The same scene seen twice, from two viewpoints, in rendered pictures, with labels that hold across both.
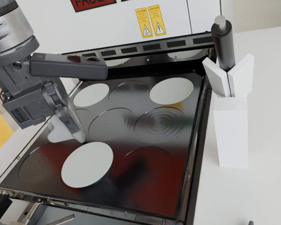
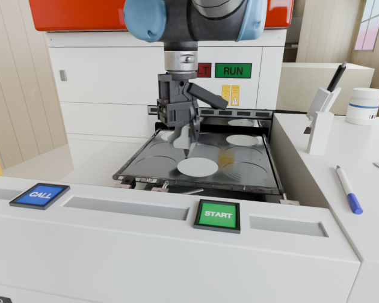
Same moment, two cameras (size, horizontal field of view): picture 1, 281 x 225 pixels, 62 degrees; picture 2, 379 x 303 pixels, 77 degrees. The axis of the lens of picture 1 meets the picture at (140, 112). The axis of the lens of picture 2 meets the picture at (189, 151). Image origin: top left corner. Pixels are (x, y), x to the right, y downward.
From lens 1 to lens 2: 0.37 m
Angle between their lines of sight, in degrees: 23
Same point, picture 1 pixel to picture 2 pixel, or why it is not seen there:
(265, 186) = (336, 159)
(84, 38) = not seen: hidden behind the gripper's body
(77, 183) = (196, 174)
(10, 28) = (195, 59)
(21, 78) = (179, 93)
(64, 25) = not seen: hidden behind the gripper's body
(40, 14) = (146, 72)
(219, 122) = (319, 121)
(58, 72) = (203, 95)
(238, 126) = (327, 124)
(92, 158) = (201, 164)
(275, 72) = not seen: hidden behind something
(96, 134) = (195, 154)
